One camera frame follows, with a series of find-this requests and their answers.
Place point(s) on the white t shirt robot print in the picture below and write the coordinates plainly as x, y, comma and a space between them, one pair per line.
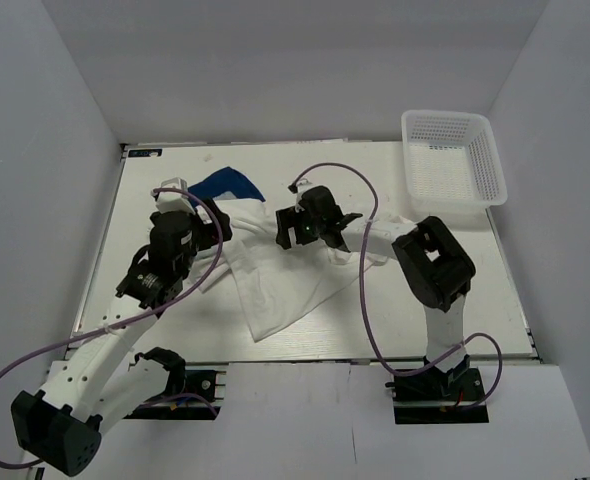
276, 287

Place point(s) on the blue white t shirt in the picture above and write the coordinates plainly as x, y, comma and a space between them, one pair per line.
226, 184

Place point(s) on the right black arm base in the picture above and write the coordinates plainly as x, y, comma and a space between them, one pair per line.
416, 402

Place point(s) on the white plastic basket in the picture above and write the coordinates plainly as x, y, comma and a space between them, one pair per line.
451, 162

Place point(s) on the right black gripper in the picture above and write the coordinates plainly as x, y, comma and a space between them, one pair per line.
290, 218

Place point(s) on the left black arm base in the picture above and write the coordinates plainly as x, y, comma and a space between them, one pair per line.
200, 400

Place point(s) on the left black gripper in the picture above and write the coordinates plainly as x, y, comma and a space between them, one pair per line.
209, 231

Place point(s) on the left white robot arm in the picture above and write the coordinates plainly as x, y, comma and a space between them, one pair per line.
63, 423

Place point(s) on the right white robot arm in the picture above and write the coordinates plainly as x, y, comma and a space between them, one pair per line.
437, 269

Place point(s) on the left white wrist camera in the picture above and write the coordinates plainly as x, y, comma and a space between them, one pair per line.
169, 196

